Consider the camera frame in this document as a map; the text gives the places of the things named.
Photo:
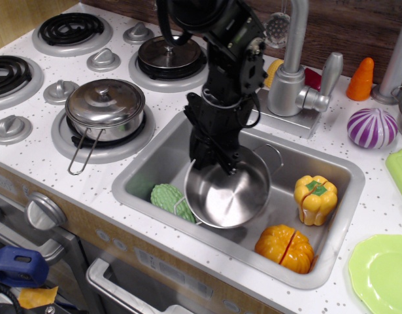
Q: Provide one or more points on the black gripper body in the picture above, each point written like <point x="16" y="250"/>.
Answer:
<point x="222" y="125"/>

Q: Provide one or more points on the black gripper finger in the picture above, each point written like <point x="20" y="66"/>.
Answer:
<point x="201" y="151"/>

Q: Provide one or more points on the steel pot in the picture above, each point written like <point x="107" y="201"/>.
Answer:
<point x="223" y="200"/>

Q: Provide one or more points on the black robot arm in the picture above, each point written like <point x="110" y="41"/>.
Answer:
<point x="235" y="45"/>

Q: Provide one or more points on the dark steel pot lid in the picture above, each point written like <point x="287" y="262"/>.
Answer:
<point x="156" y="52"/>

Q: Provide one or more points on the grey toy sink basin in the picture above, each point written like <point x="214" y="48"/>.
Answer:
<point x="166" y="160"/>

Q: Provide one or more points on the green toy bitter gourd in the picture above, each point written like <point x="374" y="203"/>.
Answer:
<point x="169" y="198"/>

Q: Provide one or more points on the rear right stove burner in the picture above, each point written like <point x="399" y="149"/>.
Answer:
<point x="169" y="80"/>

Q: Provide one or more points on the silver toy faucet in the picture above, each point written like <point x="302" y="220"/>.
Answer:
<point x="290" y="105"/>

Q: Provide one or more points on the yellow toy corn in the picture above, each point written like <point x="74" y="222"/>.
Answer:
<point x="271" y="71"/>

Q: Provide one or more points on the steel lidded saucepan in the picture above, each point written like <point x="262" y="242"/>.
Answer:
<point x="111" y="113"/>

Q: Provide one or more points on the yellow toy bell pepper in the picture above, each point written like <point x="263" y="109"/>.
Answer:
<point x="316" y="198"/>

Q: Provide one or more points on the hanging steel strainer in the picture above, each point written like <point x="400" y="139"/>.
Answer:
<point x="277" y="27"/>

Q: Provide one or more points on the orange toy pumpkin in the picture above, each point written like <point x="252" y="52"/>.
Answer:
<point x="287" y="247"/>

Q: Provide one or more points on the silver stove knob rear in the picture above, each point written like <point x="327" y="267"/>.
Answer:
<point x="138" y="34"/>

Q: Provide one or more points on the silver stove knob middle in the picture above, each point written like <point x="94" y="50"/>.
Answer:
<point x="103" y="61"/>

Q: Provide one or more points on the orange toy carrot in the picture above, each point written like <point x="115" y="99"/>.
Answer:
<point x="360" y="85"/>

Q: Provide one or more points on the purple striped toy onion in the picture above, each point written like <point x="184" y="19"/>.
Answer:
<point x="372" y="128"/>

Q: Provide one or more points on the silver stove knob left-centre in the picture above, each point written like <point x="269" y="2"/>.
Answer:
<point x="58" y="92"/>

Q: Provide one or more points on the grey dishwasher door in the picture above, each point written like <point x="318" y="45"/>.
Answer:
<point x="124" y="289"/>

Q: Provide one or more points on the silver oven knob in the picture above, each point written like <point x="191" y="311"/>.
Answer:
<point x="42" y="213"/>

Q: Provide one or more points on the rear left stove burner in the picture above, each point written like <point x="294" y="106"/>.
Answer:
<point x="72" y="34"/>

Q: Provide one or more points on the silver stove knob front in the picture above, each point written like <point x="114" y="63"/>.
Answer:
<point x="14" y="129"/>

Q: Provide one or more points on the grey metal pole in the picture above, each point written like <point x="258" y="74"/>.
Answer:
<point x="385" y="92"/>

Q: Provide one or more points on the front left stove burner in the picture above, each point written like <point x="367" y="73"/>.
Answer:
<point x="20" y="79"/>

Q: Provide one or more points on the light green plate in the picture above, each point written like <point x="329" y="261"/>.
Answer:
<point x="375" y="269"/>

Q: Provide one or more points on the blue clamp tool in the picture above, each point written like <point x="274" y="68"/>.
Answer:
<point x="22" y="268"/>

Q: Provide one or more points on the silver oven door handle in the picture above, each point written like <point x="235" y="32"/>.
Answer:
<point x="16" y="232"/>

